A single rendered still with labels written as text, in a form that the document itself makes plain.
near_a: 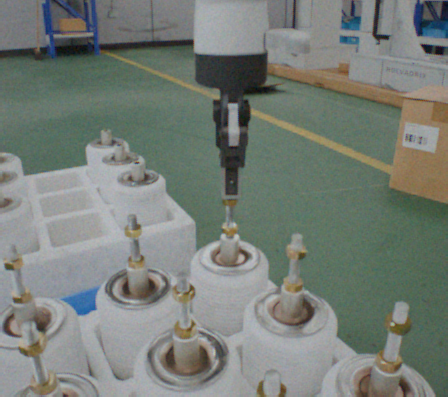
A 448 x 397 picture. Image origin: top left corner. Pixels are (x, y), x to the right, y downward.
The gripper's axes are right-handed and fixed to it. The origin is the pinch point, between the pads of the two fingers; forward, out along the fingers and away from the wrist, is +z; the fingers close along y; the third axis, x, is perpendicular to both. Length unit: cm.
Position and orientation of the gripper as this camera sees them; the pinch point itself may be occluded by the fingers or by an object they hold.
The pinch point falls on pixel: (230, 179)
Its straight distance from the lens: 47.4
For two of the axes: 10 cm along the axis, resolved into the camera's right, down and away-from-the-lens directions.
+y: 0.3, 3.7, -9.3
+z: 0.0, 9.3, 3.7
